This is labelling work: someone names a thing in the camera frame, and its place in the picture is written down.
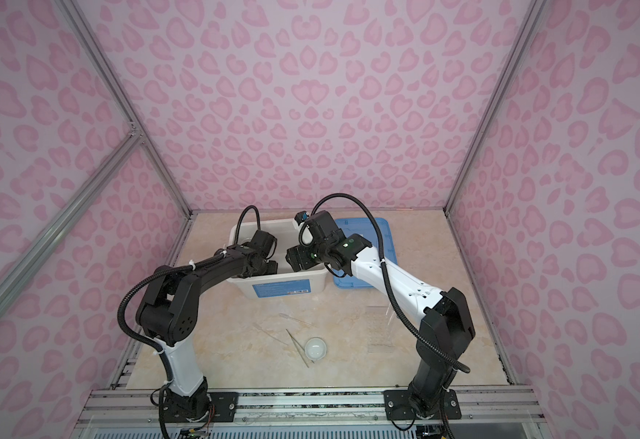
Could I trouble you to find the diagonal aluminium frame bar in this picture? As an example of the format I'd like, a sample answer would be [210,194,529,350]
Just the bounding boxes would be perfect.
[0,129,141,319]

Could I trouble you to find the blue plastic bin lid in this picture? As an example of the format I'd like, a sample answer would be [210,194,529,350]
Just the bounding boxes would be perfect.
[330,217,399,290]

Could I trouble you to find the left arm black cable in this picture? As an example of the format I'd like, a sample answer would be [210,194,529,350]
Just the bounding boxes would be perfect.
[116,205,263,385]

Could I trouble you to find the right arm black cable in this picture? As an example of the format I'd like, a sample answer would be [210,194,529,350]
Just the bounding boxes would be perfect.
[308,192,472,439]

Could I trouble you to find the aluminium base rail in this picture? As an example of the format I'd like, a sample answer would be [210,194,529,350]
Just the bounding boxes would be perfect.
[73,385,552,438]

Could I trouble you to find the metal tweezers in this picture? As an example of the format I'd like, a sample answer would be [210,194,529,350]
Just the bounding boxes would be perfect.
[286,329,310,368]

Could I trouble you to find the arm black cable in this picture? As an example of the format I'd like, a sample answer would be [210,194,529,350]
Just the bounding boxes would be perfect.
[116,205,263,385]
[308,192,472,439]

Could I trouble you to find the clear plastic pipette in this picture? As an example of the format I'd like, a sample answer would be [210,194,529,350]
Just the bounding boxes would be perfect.
[278,313,313,327]

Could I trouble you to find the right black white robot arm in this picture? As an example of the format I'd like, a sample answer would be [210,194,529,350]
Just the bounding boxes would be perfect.
[286,210,475,419]

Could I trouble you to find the clear test tube rack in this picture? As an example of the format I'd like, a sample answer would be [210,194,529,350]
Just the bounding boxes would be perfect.
[364,305,394,354]

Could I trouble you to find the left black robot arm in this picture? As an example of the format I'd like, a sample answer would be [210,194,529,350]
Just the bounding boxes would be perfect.
[135,230,278,398]

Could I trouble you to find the white plastic storage bin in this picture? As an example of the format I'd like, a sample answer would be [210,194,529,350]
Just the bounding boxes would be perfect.
[227,219,328,299]

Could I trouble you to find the white ceramic evaporating dish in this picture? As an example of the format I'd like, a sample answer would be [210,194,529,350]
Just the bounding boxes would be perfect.
[304,338,327,362]

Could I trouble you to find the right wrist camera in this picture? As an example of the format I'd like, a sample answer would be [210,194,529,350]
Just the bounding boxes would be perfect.
[294,210,313,245]

